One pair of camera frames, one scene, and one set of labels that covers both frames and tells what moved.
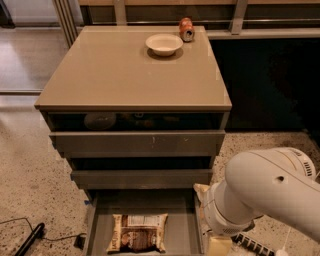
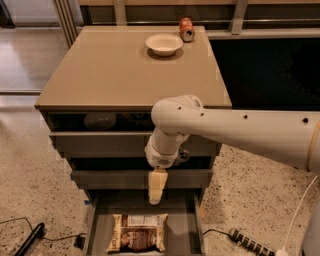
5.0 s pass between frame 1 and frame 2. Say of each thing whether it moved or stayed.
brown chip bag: stayed
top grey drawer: stayed
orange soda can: stayed
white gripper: moved
